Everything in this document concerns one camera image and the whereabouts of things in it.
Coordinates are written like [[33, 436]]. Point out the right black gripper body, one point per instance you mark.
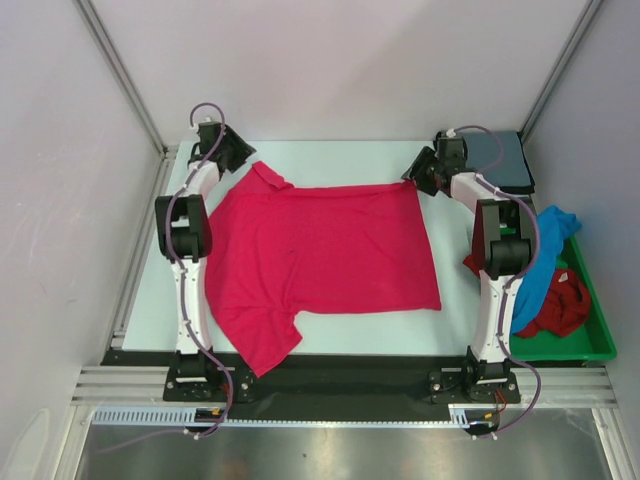
[[439, 165]]

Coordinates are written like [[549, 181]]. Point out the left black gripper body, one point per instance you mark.
[[222, 146]]

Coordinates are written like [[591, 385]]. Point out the pink t shirt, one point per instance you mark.
[[279, 250]]

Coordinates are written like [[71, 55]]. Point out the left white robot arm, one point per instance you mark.
[[185, 241]]

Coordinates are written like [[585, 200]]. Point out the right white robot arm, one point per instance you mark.
[[505, 246]]

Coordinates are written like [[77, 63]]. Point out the folded grey t shirt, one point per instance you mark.
[[484, 153]]

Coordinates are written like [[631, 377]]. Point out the folded black t shirt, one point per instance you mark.
[[512, 174]]

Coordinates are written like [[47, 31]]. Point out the blue t shirt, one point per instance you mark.
[[555, 227]]

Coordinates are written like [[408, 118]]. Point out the dark red t shirt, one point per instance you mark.
[[566, 306]]

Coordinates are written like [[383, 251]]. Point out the green plastic bin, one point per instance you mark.
[[591, 342]]

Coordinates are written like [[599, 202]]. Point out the left aluminium frame post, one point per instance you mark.
[[108, 50]]

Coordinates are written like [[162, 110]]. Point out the aluminium frame post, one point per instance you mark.
[[108, 50], [584, 23]]

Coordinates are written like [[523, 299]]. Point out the right aluminium frame post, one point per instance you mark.
[[584, 23]]

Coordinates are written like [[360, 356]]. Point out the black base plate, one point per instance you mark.
[[327, 388]]

